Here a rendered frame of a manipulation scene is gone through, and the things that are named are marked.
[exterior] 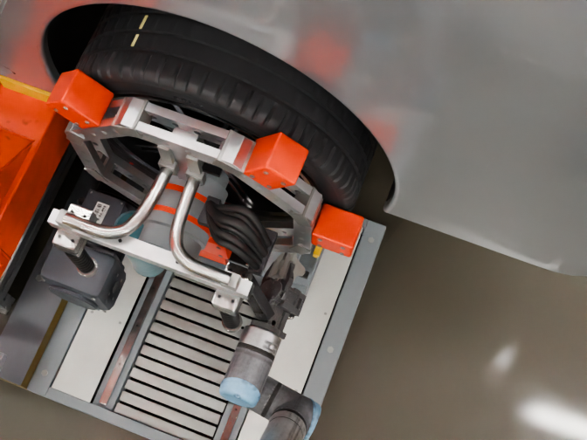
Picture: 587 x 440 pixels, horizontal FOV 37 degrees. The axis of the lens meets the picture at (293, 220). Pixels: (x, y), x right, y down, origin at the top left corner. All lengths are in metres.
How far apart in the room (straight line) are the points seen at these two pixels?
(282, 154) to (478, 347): 1.29
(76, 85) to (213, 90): 0.27
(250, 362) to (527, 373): 1.03
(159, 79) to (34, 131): 0.63
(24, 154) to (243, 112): 0.72
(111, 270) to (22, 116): 0.45
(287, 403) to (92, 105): 0.82
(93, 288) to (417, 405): 1.00
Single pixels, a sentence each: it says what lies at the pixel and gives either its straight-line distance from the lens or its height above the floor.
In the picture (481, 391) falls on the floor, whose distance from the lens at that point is 2.67.
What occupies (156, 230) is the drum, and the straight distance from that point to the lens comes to 1.79.
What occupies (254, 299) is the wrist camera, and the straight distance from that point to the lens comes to 1.97.
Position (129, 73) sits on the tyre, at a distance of 1.67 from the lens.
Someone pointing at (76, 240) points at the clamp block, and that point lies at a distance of 1.77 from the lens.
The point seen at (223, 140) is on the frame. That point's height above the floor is 1.11.
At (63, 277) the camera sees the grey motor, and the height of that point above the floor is 0.41.
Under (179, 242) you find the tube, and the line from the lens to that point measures 1.67.
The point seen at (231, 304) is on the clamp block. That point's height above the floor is 0.95.
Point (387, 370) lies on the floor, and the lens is 2.64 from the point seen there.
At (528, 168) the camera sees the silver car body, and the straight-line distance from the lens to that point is 1.56.
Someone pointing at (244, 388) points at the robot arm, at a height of 0.67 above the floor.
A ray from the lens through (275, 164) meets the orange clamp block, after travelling 1.55.
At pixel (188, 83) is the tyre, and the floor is 1.18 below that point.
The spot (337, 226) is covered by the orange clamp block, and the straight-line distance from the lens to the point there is 1.80.
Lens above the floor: 2.59
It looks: 71 degrees down
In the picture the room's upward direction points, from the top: straight up
